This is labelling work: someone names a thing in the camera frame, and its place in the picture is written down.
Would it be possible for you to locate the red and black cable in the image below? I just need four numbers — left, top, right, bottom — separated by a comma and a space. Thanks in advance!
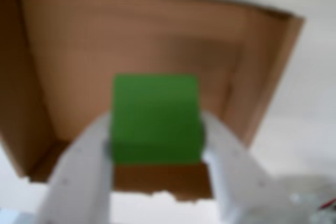
320, 198, 336, 211

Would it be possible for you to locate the green cube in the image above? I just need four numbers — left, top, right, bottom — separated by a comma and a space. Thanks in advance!
110, 73, 207, 166

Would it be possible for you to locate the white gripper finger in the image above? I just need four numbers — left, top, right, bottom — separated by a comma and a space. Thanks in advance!
201, 108, 289, 224
36, 111, 115, 224

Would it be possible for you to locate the brown cardboard box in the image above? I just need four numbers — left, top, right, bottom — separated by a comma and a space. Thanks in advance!
0, 0, 305, 204

